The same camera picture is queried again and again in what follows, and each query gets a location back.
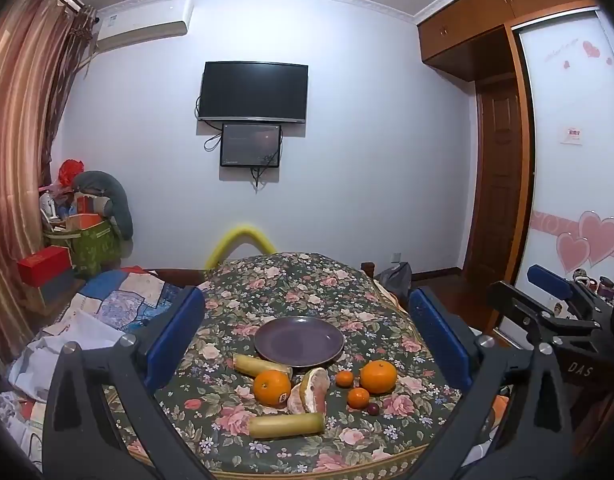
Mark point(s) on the white crumpled cloth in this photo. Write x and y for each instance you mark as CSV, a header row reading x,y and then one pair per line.
x,y
62,355

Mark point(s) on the orange garment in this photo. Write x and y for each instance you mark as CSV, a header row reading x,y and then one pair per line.
x,y
499,415

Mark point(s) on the wall-mounted black television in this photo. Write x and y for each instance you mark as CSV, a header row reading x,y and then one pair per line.
x,y
253,91

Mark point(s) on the white air conditioner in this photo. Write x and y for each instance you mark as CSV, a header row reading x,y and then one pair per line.
x,y
142,22

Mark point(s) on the peeled pomelo segment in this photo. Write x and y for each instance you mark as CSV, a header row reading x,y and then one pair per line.
x,y
294,402

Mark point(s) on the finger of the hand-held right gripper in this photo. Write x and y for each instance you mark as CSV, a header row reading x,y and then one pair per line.
x,y
522,305
549,280

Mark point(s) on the plain large orange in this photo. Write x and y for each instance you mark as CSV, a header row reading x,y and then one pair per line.
x,y
378,377

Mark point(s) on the patchwork quilt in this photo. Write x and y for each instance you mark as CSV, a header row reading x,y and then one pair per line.
x,y
122,300

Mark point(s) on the dark red grape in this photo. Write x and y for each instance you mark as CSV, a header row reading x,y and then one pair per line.
x,y
373,408

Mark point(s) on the floral tablecloth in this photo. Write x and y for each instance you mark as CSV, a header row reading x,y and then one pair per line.
x,y
297,290

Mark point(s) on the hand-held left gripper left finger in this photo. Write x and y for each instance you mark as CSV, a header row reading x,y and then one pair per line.
x,y
174,340

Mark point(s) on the blue-grey flat box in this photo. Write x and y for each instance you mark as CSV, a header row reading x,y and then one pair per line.
x,y
57,290

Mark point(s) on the yellow-green banana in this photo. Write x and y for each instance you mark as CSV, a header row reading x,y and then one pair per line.
x,y
247,364
287,425

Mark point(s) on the striped pink curtain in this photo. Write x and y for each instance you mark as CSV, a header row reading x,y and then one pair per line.
x,y
22,135

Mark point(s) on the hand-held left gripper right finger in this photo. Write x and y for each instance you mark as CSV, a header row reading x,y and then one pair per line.
x,y
439,345

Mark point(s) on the white heart-print sliding door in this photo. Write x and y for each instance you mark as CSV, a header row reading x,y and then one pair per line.
x,y
572,185

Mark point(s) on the red plastic bag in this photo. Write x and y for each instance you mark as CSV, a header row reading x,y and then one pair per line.
x,y
71,170

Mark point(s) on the orange cardboard box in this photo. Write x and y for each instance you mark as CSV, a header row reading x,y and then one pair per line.
x,y
84,221

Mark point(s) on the grey plush pillow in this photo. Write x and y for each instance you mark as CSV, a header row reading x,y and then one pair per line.
x,y
112,190

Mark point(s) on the small white appliance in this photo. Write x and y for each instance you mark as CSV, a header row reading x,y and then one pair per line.
x,y
49,209

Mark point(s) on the red and white sticker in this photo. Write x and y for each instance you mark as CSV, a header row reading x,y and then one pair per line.
x,y
570,135

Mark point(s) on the orange with sticker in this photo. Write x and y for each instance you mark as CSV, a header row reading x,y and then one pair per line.
x,y
269,385

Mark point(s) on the wooden wardrobe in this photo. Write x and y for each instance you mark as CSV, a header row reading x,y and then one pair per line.
x,y
467,30

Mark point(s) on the dark grey bag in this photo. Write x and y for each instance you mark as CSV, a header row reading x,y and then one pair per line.
x,y
394,282

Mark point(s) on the dark red jar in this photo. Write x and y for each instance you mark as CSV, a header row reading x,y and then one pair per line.
x,y
606,289

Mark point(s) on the red flat box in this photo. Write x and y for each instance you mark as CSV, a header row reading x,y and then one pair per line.
x,y
44,262

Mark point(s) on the brown wooden door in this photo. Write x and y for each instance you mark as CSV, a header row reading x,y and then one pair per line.
x,y
497,175

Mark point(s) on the purple ceramic plate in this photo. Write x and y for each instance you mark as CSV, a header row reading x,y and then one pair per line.
x,y
299,342

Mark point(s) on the small black wall monitor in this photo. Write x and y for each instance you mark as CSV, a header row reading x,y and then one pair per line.
x,y
250,144

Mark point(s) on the small tangerine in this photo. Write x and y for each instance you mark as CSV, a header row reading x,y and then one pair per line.
x,y
344,378
358,398

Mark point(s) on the pomelo wedge with rind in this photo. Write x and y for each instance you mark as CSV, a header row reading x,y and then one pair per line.
x,y
316,390

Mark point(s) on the green storage box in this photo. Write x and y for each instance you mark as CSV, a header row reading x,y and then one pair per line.
x,y
94,250

